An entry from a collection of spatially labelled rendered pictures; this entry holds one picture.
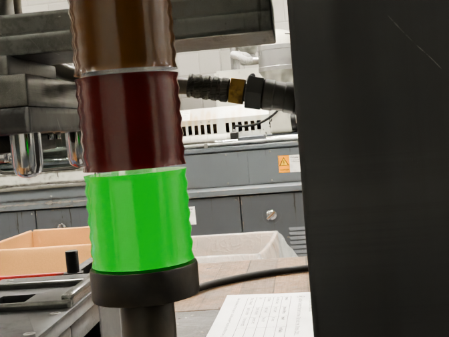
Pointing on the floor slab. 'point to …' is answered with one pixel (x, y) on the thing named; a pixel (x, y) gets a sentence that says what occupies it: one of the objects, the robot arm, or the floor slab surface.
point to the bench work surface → (301, 285)
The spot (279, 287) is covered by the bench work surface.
